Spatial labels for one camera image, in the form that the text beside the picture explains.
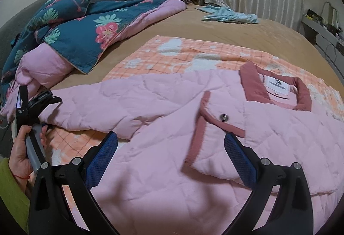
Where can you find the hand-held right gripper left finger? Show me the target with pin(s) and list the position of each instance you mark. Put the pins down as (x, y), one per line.
(100, 159)

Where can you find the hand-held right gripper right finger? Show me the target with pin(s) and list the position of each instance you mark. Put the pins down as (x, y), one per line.
(240, 159)

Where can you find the blue floral quilt pink lining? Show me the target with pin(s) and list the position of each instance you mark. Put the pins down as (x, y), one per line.
(75, 25)

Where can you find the person's left forearm green sleeve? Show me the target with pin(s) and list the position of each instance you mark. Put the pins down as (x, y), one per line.
(10, 197)

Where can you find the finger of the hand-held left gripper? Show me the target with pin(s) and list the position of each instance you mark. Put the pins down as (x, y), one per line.
(56, 100)

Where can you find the cluttered grey desk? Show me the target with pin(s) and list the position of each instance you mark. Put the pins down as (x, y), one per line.
(322, 33)

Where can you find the person's left hand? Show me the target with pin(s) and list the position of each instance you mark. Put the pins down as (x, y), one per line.
(17, 154)

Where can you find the pink quilted jacket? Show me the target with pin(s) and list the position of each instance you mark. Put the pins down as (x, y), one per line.
(161, 106)

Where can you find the tan bed sheet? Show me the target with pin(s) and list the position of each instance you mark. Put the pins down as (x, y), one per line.
(242, 33)

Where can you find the light blue garment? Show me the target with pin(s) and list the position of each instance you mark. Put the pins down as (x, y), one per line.
(228, 14)

